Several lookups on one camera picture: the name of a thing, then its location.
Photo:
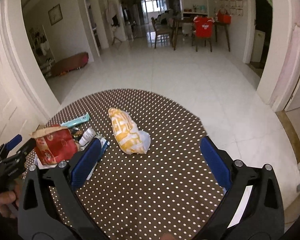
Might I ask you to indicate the person's left hand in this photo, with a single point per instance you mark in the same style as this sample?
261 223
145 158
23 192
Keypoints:
9 198

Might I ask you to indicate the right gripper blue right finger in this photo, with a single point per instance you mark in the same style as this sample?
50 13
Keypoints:
252 206

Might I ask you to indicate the teal wrapper strip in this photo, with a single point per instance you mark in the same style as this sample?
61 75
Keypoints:
77 121

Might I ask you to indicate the chair with red jersey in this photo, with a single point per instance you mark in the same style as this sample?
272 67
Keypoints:
203 27

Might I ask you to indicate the wooden dining table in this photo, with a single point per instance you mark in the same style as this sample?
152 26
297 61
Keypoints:
215 25

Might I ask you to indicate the white panel door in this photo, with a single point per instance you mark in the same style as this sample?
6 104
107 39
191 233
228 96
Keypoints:
17 115

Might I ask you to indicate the white sideboard shelf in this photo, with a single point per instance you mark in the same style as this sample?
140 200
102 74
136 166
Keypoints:
196 10

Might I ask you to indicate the brown upholstered bench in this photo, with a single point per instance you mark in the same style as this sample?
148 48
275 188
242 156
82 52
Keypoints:
69 64

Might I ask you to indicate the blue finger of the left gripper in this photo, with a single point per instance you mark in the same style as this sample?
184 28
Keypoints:
25 149
13 142

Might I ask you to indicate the small white crumpled packet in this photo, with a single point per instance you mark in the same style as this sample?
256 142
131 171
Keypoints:
87 136

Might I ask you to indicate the framed picture left wall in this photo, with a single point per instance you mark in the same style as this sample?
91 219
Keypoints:
55 14

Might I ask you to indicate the pink lace door curtain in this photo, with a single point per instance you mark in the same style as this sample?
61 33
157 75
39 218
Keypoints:
286 96

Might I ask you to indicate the red brown paper bag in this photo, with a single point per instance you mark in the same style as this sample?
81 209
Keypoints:
54 144

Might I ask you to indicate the wooden dining chair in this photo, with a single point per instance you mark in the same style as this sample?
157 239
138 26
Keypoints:
160 31

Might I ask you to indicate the yellow white wrapper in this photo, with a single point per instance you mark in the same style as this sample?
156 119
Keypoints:
130 139

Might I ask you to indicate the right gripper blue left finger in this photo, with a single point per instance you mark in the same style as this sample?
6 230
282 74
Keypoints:
49 208

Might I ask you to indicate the person's right hand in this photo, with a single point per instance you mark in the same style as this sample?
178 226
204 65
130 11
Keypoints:
167 236

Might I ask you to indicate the coat stand with clothes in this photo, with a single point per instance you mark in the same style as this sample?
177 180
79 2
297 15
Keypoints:
113 21

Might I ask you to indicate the red gift bag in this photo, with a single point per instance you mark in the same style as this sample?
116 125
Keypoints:
223 16

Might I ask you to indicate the brown polka dot tablecloth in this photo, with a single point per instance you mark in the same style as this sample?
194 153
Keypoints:
170 189

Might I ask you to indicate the white shoe rack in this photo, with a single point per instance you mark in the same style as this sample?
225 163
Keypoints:
41 49

